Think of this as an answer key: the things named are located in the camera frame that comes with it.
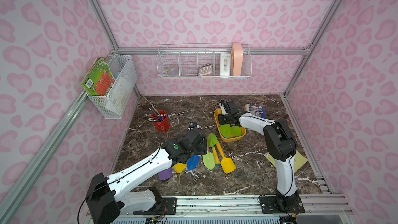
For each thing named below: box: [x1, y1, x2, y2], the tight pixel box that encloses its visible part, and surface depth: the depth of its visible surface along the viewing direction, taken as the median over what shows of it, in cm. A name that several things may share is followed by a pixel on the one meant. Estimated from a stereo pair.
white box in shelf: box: [219, 52, 232, 76], surface depth 95 cm
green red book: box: [80, 56, 116, 96], surface depth 73 cm
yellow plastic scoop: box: [172, 162, 187, 174], surface depth 87 cm
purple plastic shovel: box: [158, 166, 173, 181], surface depth 84 cm
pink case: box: [232, 43, 244, 77], surface depth 84 cm
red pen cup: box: [151, 110, 171, 133], surface depth 97 cm
